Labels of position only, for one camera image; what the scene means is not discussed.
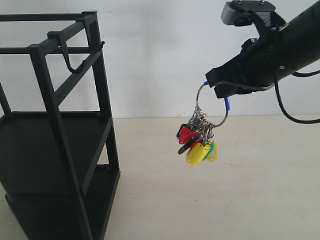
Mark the black rack hook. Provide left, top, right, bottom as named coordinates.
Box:
left=47, top=31, right=87, bottom=74
left=75, top=17, right=105, bottom=53

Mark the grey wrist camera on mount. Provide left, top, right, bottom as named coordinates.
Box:
left=220, top=0, right=288, bottom=37

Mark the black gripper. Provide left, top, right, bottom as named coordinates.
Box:
left=205, top=37, right=288, bottom=99

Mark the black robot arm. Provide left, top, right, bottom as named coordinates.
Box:
left=205, top=0, right=320, bottom=99

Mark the black cable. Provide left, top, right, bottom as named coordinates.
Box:
left=273, top=69, right=320, bottom=125

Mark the black front rack hook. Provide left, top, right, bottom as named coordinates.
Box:
left=47, top=31, right=87, bottom=74

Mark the black rear rack hook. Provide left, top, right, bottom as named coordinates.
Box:
left=75, top=17, right=105, bottom=53

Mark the key ring with colourful tags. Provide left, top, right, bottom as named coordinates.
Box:
left=176, top=81, right=230, bottom=168

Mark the black metal shelf rack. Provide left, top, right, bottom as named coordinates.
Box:
left=0, top=11, right=121, bottom=240

